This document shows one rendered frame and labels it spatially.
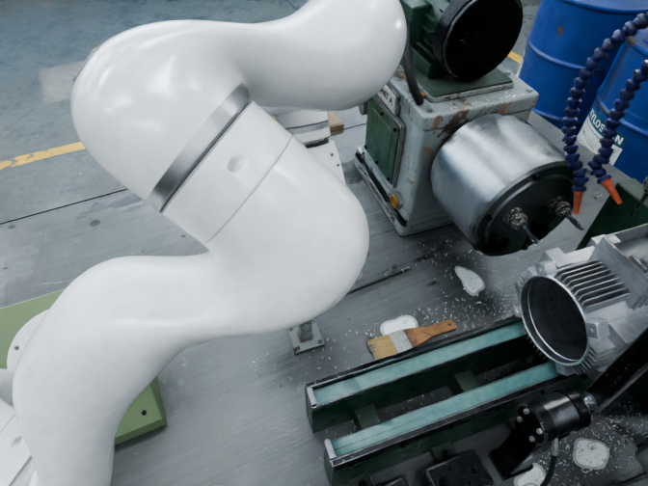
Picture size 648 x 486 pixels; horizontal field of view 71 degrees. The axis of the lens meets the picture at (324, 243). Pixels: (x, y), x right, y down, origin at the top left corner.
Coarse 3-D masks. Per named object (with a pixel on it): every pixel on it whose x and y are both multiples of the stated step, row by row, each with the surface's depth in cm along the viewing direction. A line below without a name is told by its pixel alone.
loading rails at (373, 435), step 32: (512, 320) 87; (416, 352) 82; (448, 352) 83; (480, 352) 84; (512, 352) 90; (320, 384) 78; (352, 384) 79; (384, 384) 80; (416, 384) 85; (448, 384) 91; (512, 384) 79; (544, 384) 78; (576, 384) 84; (320, 416) 80; (352, 416) 85; (416, 416) 75; (448, 416) 75; (480, 416) 77; (512, 416) 85; (352, 448) 72; (384, 448) 71; (416, 448) 78; (448, 448) 80; (352, 480) 78
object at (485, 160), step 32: (480, 128) 91; (512, 128) 89; (448, 160) 93; (480, 160) 87; (512, 160) 84; (544, 160) 82; (448, 192) 94; (480, 192) 86; (512, 192) 83; (544, 192) 86; (480, 224) 87; (512, 224) 85; (544, 224) 94
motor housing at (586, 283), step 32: (576, 256) 80; (544, 288) 84; (576, 288) 70; (608, 288) 70; (544, 320) 84; (576, 320) 85; (608, 320) 70; (640, 320) 71; (544, 352) 80; (576, 352) 79; (608, 352) 69
